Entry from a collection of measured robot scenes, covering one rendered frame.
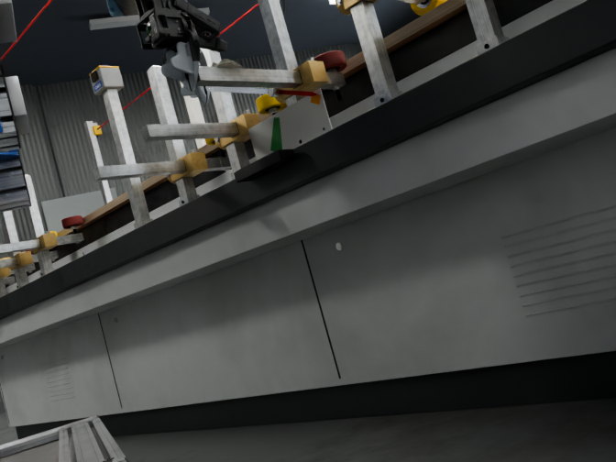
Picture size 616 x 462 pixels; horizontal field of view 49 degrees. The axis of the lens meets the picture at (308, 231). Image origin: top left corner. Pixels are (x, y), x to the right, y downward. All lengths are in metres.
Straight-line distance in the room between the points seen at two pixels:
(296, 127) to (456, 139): 0.41
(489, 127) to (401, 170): 0.22
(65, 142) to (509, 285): 7.26
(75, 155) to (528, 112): 7.41
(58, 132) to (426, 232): 7.11
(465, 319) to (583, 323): 0.28
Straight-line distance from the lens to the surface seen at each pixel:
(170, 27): 1.38
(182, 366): 2.51
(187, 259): 2.01
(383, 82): 1.43
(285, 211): 1.66
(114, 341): 2.89
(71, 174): 8.33
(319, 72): 1.57
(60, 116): 8.53
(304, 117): 1.56
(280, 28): 1.65
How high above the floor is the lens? 0.38
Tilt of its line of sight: 5 degrees up
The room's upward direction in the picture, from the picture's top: 16 degrees counter-clockwise
